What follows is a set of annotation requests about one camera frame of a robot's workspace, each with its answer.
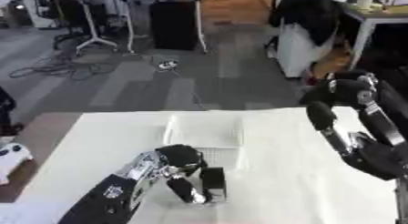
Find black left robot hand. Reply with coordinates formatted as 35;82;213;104
154;144;210;205

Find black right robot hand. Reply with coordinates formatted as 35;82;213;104
298;70;408;182

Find black rectangular block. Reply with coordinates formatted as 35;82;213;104
199;166;230;203

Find white open box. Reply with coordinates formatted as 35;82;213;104
160;113;249;174

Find white power strip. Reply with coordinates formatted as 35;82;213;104
158;59;180;71

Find black cabinet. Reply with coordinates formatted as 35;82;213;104
148;1;199;51

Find white chair with black jacket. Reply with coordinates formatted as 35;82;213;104
266;0;343;79

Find white side table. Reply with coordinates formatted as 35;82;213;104
336;1;408;71

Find white stand with splayed feet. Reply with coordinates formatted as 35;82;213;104
73;0;120;54

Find white device with dark spots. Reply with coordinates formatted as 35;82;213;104
0;141;36;187

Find black floor cables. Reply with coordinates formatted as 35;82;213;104
7;33;118;81

